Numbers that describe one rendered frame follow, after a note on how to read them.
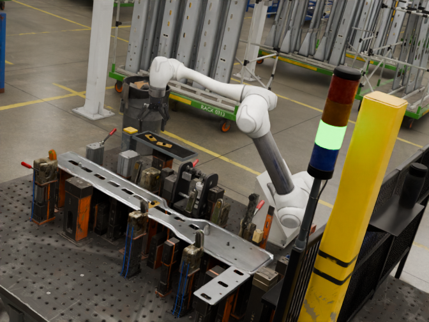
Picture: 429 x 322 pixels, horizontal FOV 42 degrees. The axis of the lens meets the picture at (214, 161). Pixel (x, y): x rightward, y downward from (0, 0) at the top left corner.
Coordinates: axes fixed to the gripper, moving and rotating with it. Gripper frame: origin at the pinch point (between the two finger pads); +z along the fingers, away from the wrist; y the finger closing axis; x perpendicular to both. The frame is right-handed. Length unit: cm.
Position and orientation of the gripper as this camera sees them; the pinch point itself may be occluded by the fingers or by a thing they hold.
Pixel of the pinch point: (151, 129)
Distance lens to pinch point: 317.4
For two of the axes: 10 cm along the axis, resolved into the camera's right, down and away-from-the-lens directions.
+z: -1.7, 9.0, 4.0
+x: 5.2, 4.3, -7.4
